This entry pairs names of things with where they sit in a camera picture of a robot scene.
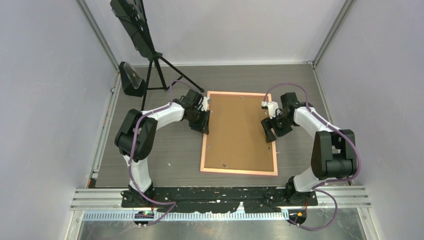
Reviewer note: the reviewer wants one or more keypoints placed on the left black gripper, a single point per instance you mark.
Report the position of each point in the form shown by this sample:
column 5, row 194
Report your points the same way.
column 203, row 126

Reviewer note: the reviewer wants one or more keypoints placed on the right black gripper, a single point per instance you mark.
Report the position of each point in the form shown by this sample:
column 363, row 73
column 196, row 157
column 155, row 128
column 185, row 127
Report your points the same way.
column 267, row 124

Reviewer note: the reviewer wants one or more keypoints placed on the brown cardboard backing board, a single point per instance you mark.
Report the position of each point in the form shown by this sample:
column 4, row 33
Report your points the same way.
column 238, row 132

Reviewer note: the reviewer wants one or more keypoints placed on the pink wooden picture frame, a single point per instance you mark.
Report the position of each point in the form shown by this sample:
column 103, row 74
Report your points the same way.
column 238, row 172

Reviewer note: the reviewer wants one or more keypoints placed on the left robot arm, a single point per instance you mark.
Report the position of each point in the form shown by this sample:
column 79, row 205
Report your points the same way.
column 136, row 135

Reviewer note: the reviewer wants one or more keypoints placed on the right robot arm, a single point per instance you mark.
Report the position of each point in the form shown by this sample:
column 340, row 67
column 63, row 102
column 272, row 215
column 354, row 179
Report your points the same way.
column 333, row 154

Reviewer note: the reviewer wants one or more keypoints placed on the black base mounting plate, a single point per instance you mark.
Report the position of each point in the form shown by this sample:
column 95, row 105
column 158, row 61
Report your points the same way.
column 216, row 200

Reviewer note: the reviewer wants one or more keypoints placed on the black wedge stand base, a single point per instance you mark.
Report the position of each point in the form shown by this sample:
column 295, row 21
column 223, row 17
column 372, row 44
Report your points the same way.
column 131, row 82

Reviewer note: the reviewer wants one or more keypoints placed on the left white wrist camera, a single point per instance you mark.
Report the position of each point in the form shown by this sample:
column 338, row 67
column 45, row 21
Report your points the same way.
column 204, row 106

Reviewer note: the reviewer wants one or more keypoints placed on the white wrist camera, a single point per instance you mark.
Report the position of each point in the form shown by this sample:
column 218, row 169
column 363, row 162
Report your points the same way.
column 271, row 107
column 204, row 106

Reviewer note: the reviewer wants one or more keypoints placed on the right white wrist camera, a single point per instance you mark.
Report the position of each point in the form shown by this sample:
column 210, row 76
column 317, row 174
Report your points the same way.
column 271, row 107

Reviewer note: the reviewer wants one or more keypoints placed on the black camera tripod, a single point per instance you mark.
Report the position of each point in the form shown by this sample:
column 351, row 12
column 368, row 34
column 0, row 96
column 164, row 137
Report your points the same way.
column 154, row 61

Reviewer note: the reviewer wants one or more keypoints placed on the aluminium rail front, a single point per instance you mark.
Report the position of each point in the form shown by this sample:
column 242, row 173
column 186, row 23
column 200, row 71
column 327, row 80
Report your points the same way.
column 105, row 205

